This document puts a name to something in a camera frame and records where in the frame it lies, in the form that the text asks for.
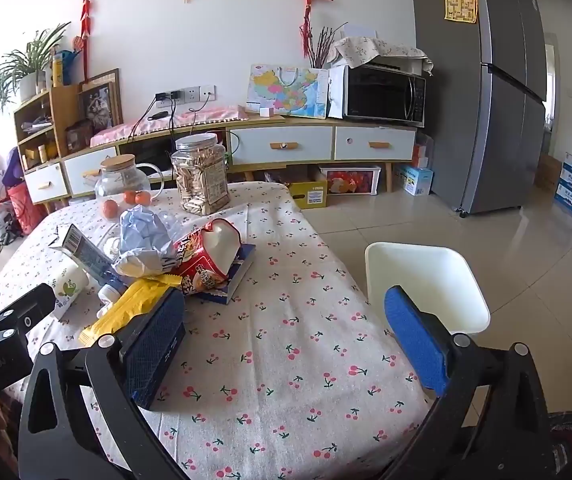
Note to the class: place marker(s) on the yellow paper sheet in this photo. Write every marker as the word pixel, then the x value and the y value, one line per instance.
pixel 460 6

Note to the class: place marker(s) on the brown jar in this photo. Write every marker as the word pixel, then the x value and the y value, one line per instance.
pixel 78 137

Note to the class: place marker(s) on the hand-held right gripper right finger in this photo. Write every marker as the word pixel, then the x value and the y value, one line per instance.
pixel 413 340

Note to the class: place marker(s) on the white drawer with round hole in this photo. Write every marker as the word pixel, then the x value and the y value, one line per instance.
pixel 375 144

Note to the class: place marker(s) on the slanted white drawer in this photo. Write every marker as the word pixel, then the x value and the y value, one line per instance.
pixel 88 172

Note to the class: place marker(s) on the orange white box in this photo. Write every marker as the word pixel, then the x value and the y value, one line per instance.
pixel 420 156

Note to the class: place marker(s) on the glass teapot with bamboo lid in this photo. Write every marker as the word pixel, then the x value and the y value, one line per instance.
pixel 116 180

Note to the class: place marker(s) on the white plastic bag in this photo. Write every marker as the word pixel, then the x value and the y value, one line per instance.
pixel 143 230

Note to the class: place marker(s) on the black microwave oven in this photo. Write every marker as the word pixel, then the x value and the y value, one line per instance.
pixel 380 92

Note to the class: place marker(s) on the blue book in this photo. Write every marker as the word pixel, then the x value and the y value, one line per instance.
pixel 238 272

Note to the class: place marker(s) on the white plastic bin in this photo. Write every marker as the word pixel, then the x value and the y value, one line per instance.
pixel 415 270

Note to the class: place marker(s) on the white paper cup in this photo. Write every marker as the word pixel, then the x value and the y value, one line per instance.
pixel 71 285

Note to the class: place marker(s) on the small white drawer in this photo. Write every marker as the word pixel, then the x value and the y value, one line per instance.
pixel 46 184

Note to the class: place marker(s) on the wide white drawer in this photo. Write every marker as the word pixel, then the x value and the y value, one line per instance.
pixel 281 146

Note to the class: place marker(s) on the white wall power outlet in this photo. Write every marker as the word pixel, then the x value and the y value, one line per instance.
pixel 196 94

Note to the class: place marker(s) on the wooden white TV cabinet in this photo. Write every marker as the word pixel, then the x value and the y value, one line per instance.
pixel 216 125

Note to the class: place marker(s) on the wooden shelf unit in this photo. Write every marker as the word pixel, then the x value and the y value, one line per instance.
pixel 61 110

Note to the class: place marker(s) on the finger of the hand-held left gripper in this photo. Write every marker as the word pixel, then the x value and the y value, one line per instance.
pixel 33 302

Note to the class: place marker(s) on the grey refrigerator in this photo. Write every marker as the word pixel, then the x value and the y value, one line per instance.
pixel 455 110

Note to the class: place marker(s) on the red snack bag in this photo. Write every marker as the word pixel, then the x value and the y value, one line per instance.
pixel 201 265

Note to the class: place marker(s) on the cherry print tablecloth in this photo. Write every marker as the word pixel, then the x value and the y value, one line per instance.
pixel 276 350

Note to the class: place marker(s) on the blue watering can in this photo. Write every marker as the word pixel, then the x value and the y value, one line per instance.
pixel 72 67

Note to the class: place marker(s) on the long red hanging decoration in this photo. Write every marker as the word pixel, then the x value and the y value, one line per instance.
pixel 87 15

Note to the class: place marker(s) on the white black snack wrapper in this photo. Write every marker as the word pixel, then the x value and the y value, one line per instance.
pixel 141 264

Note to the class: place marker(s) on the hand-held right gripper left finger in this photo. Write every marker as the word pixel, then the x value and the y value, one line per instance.
pixel 158 340

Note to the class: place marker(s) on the green potted plant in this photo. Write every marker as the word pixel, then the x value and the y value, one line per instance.
pixel 26 67

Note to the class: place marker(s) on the yellow bottle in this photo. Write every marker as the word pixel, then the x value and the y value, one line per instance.
pixel 57 72

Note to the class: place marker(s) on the floral cover cloth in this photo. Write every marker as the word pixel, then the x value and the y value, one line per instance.
pixel 365 47

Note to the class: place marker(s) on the yellow blue cardboard box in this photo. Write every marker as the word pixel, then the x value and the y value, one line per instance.
pixel 310 195

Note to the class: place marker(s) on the yellow snack wrapper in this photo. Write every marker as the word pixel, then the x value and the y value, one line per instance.
pixel 116 310

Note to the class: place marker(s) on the orange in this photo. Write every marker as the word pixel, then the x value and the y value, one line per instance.
pixel 142 198
pixel 110 208
pixel 129 196

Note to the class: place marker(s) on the small white box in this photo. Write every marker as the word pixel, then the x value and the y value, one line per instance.
pixel 266 112

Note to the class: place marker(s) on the pink runner cloth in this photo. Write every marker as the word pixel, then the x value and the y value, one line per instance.
pixel 206 116

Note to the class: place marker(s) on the framed cat picture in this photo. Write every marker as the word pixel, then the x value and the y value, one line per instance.
pixel 98 102

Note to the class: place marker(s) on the clear jar of sunflower seeds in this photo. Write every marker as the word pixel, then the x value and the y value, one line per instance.
pixel 201 180

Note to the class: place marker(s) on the purple cloth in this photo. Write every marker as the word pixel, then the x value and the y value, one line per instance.
pixel 13 165

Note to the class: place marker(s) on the brown cardboard box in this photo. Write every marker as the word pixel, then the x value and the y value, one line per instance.
pixel 547 172

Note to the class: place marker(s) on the white plastic storage box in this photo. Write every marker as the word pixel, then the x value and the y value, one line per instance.
pixel 350 181

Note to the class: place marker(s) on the map print bag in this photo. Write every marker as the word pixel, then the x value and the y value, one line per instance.
pixel 286 87

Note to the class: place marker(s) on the teal white carton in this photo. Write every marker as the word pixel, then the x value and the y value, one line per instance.
pixel 83 250

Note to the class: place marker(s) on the dry twigs bunch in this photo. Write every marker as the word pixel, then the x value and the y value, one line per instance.
pixel 326 47

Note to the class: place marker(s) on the blue white box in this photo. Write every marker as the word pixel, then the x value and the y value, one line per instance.
pixel 415 181

